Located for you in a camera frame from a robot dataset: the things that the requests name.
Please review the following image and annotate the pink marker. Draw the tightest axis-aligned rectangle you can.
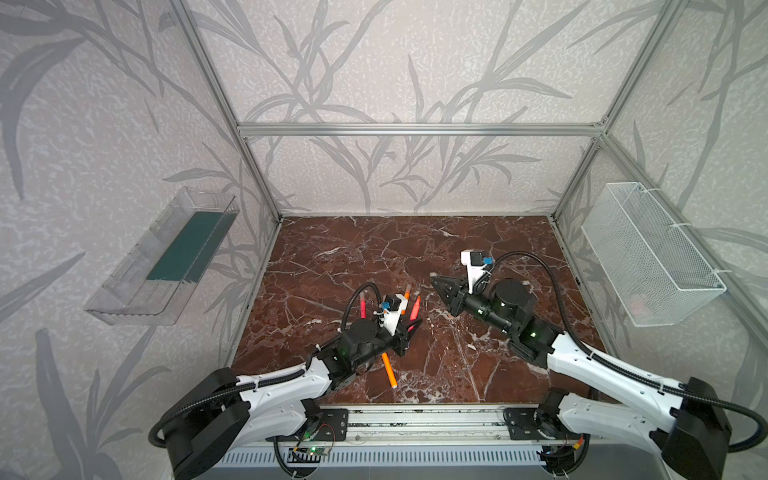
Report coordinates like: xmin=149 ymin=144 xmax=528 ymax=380
xmin=409 ymin=296 xmax=421 ymax=322
xmin=359 ymin=292 xmax=367 ymax=320

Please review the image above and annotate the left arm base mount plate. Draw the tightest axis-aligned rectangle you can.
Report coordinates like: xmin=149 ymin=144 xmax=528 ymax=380
xmin=298 ymin=408 xmax=350 ymax=442

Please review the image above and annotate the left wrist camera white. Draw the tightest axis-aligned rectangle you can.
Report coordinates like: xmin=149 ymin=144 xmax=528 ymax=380
xmin=379 ymin=293 xmax=409 ymax=336

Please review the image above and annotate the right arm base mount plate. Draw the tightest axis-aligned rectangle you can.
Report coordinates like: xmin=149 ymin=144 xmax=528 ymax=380
xmin=502 ymin=405 xmax=589 ymax=444

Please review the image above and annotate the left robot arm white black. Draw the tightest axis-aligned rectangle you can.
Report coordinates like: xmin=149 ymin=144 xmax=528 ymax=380
xmin=148 ymin=316 xmax=421 ymax=479

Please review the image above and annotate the green circuit board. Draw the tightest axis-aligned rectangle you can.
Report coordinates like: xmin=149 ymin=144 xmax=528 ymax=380
xmin=291 ymin=445 xmax=333 ymax=462

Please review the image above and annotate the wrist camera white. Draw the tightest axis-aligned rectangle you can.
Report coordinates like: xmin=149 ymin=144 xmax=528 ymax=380
xmin=379 ymin=293 xmax=409 ymax=336
xmin=460 ymin=249 xmax=494 ymax=294

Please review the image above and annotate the clear plastic wall tray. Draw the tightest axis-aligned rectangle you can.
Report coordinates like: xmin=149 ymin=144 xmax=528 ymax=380
xmin=85 ymin=187 xmax=240 ymax=326

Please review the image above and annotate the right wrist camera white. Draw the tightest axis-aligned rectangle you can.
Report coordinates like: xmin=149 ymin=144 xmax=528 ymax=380
xmin=460 ymin=249 xmax=494 ymax=294

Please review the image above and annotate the aluminium front rail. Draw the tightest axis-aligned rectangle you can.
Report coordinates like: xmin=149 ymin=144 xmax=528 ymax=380
xmin=173 ymin=404 xmax=679 ymax=448

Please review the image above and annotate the white wire mesh basket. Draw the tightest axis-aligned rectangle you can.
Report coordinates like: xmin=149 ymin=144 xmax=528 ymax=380
xmin=582 ymin=182 xmax=727 ymax=328

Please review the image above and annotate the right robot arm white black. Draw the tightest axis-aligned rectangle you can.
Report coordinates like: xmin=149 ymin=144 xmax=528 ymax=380
xmin=430 ymin=275 xmax=767 ymax=479

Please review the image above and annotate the orange marker diagonal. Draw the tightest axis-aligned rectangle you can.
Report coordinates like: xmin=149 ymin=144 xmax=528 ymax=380
xmin=381 ymin=352 xmax=398 ymax=389

